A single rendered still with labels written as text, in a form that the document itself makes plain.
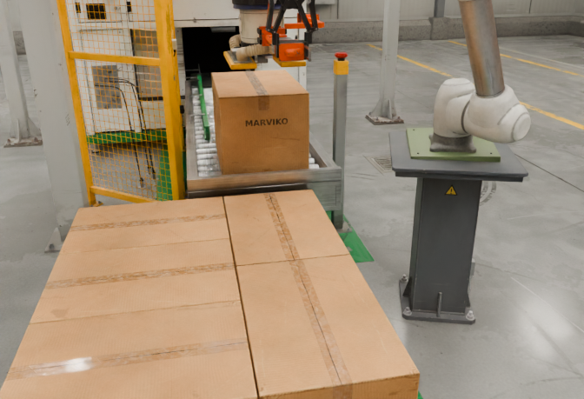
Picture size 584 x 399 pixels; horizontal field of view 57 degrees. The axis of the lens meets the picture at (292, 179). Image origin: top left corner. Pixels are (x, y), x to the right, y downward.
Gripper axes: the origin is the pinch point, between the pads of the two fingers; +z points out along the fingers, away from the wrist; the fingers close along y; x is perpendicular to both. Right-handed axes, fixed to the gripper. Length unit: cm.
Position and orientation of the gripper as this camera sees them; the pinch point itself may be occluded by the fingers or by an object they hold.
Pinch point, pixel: (292, 47)
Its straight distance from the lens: 165.7
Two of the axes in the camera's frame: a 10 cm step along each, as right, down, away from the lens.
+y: -9.8, 0.7, -1.7
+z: 0.1, 9.3, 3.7
